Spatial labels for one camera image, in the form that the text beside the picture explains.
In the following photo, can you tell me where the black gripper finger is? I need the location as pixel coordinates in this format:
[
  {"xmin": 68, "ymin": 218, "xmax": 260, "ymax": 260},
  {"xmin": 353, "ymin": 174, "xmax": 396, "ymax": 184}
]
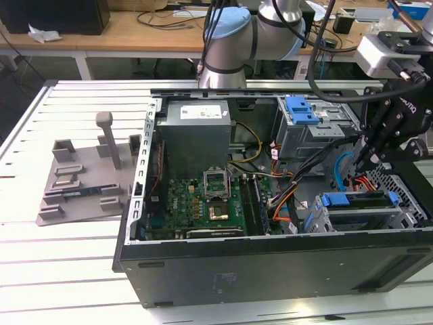
[
  {"xmin": 352, "ymin": 85, "xmax": 385, "ymax": 172},
  {"xmin": 367, "ymin": 138, "xmax": 428, "ymax": 165}
]

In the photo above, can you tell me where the hard disk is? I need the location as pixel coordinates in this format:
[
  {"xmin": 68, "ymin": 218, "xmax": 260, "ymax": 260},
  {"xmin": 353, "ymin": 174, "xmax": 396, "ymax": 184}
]
[{"xmin": 319, "ymin": 190, "xmax": 399, "ymax": 233}]

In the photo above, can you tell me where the grey disk bay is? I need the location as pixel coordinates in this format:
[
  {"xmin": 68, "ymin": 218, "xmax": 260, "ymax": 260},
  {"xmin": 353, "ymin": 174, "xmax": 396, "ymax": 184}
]
[{"xmin": 302, "ymin": 191, "xmax": 429, "ymax": 234}]

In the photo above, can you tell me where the blue plastic bay latch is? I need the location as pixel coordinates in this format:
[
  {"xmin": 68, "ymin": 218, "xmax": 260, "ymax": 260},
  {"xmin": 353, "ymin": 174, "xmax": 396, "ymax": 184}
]
[{"xmin": 285, "ymin": 96, "xmax": 321, "ymax": 125}]

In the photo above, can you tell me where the grey optical drive cage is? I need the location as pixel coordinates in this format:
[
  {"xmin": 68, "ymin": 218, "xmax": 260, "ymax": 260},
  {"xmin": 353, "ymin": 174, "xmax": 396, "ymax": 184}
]
[{"xmin": 273, "ymin": 95, "xmax": 365, "ymax": 163}]

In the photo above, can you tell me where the clear plastic bag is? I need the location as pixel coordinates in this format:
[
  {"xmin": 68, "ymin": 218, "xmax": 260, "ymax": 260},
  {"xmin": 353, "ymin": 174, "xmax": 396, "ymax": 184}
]
[{"xmin": 368, "ymin": 16, "xmax": 397, "ymax": 35}]

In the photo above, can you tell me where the small black box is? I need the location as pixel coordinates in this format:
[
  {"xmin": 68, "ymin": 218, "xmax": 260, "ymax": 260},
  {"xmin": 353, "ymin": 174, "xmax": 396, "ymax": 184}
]
[{"xmin": 333, "ymin": 15, "xmax": 355, "ymax": 34}]

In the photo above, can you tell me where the flat grey box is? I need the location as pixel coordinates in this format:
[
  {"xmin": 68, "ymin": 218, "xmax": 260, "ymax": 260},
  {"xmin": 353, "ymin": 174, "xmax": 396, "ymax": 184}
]
[{"xmin": 355, "ymin": 7, "xmax": 395, "ymax": 23}]

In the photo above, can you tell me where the blue cardboard box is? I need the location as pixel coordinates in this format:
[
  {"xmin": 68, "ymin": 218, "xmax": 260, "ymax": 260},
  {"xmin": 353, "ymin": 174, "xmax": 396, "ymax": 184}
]
[{"xmin": 388, "ymin": 0, "xmax": 433, "ymax": 20}]

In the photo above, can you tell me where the black tower case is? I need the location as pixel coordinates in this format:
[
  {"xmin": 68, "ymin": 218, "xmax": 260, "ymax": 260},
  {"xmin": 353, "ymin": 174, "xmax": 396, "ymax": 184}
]
[{"xmin": 304, "ymin": 6, "xmax": 317, "ymax": 48}]

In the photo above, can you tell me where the installed RAM stick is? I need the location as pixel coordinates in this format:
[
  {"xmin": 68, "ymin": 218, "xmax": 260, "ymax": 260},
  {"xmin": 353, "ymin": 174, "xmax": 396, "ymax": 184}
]
[{"xmin": 252, "ymin": 175, "xmax": 272, "ymax": 235}]

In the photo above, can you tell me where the black RAM slot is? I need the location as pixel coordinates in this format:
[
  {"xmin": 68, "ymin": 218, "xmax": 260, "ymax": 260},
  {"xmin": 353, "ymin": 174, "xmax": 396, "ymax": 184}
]
[{"xmin": 238, "ymin": 175, "xmax": 258, "ymax": 237}]

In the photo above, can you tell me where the metal locking lever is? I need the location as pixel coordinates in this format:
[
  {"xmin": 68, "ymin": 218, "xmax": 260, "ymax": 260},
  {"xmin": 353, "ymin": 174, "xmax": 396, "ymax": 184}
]
[{"xmin": 227, "ymin": 167, "xmax": 235, "ymax": 204}]

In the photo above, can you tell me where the black PC case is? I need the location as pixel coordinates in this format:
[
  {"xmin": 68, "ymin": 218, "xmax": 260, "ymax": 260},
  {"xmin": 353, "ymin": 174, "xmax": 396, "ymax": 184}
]
[{"xmin": 111, "ymin": 79, "xmax": 433, "ymax": 309}]

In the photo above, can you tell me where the metal socket cover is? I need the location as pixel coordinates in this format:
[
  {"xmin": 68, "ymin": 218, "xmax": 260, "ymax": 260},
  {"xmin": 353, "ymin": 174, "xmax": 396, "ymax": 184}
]
[{"xmin": 202, "ymin": 168, "xmax": 233, "ymax": 202}]

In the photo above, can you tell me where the grey power supply unit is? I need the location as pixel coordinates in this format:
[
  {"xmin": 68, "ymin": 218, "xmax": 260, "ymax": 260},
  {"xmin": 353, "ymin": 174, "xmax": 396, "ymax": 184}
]
[{"xmin": 155, "ymin": 100, "xmax": 233, "ymax": 179}]

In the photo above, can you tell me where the CPU socket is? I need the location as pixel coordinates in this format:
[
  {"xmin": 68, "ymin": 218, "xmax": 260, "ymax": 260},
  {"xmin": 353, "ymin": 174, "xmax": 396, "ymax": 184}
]
[{"xmin": 206, "ymin": 202, "xmax": 231, "ymax": 221}]

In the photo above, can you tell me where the graphics card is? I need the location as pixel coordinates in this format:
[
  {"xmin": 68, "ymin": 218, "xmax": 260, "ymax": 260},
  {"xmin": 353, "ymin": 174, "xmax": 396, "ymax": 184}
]
[{"xmin": 185, "ymin": 227, "xmax": 245, "ymax": 238}]

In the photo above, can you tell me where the green motherboard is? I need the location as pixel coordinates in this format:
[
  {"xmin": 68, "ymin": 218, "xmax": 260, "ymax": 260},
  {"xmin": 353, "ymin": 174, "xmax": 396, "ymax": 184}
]
[{"xmin": 145, "ymin": 174, "xmax": 283, "ymax": 238}]

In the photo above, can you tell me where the wooden workbench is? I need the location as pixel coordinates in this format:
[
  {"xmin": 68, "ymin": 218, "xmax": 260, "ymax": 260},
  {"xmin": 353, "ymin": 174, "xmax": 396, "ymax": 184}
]
[{"xmin": 0, "ymin": 8, "xmax": 433, "ymax": 81}]

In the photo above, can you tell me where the grey parts rack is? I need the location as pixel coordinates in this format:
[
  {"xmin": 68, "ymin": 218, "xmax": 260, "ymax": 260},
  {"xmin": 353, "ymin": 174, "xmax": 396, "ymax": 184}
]
[{"xmin": 35, "ymin": 111, "xmax": 143, "ymax": 227}]

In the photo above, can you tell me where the large black box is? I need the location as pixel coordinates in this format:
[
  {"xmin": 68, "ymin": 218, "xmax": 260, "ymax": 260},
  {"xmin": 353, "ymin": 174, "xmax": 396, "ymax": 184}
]
[{"xmin": 0, "ymin": 0, "xmax": 111, "ymax": 36}]

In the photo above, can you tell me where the crumpled white paper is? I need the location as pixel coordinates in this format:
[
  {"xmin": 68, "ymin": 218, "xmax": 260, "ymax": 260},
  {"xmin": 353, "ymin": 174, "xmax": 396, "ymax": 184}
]
[{"xmin": 27, "ymin": 23, "xmax": 64, "ymax": 44}]

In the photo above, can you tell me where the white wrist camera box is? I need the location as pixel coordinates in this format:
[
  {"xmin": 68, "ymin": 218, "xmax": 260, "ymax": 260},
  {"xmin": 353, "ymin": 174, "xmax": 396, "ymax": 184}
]
[{"xmin": 357, "ymin": 33, "xmax": 407, "ymax": 79}]

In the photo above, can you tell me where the blue hanging cable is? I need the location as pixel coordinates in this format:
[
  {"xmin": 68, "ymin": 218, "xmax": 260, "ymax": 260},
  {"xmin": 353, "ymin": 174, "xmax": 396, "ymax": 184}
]
[{"xmin": 320, "ymin": 43, "xmax": 331, "ymax": 81}]

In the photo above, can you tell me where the blue wire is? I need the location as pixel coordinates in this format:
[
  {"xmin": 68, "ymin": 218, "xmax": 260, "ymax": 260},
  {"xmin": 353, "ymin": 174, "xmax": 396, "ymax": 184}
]
[{"xmin": 334, "ymin": 152, "xmax": 355, "ymax": 194}]

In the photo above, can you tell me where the black wire bundle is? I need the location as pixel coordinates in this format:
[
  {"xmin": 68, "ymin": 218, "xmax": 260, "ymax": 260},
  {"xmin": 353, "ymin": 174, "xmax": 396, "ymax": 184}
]
[{"xmin": 290, "ymin": 134, "xmax": 361, "ymax": 186}]

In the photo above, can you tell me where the thick black gripper cable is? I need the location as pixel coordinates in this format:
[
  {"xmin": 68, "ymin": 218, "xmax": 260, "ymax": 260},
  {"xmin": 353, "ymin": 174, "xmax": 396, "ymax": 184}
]
[{"xmin": 306, "ymin": 0, "xmax": 386, "ymax": 104}]

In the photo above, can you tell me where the yellow wire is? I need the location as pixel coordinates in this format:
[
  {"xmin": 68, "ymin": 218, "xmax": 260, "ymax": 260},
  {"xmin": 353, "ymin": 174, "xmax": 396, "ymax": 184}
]
[{"xmin": 232, "ymin": 121, "xmax": 264, "ymax": 164}]

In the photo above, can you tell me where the orange and grey wire bundle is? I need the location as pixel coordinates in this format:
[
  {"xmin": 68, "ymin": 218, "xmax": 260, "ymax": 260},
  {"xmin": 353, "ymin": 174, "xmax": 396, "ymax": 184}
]
[{"xmin": 269, "ymin": 182, "xmax": 298, "ymax": 224}]

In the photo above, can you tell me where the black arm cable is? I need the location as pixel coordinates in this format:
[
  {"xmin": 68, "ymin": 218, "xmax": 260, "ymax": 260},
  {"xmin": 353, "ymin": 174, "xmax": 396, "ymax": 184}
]
[{"xmin": 197, "ymin": 0, "xmax": 225, "ymax": 74}]

